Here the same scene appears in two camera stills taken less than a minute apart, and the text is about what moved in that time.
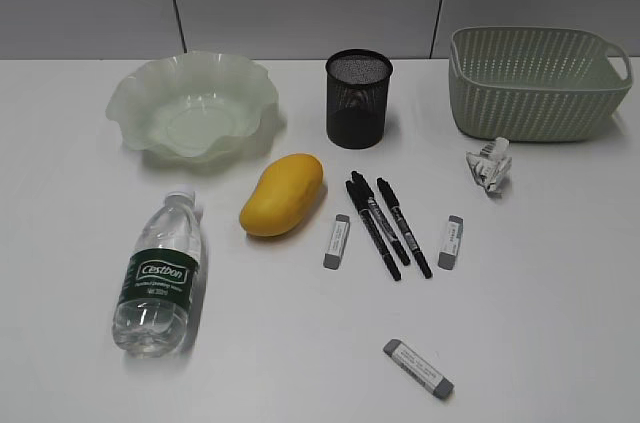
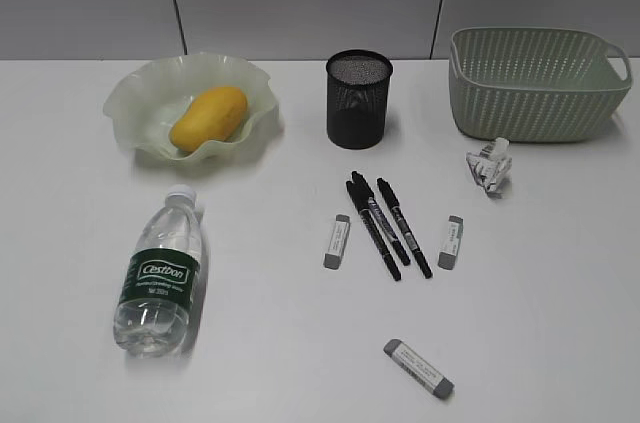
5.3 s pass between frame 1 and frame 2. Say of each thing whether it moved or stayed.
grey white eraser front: stayed
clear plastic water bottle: stayed
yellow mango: moved
